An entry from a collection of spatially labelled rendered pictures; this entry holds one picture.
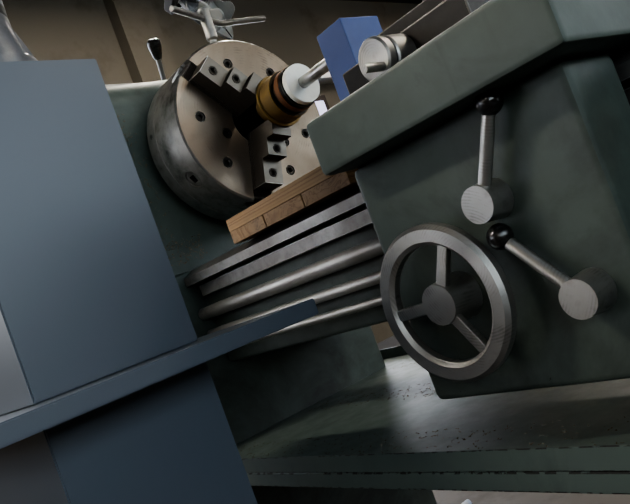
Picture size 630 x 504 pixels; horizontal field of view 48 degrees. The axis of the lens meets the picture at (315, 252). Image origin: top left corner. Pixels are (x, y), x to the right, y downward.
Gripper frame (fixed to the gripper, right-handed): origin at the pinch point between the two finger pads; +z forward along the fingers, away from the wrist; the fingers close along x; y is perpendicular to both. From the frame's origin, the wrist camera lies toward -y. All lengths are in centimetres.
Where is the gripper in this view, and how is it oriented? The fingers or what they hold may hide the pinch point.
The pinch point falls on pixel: (225, 35)
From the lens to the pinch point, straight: 157.7
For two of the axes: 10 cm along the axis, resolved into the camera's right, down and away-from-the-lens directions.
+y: 5.7, -2.4, -7.8
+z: 6.1, 7.6, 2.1
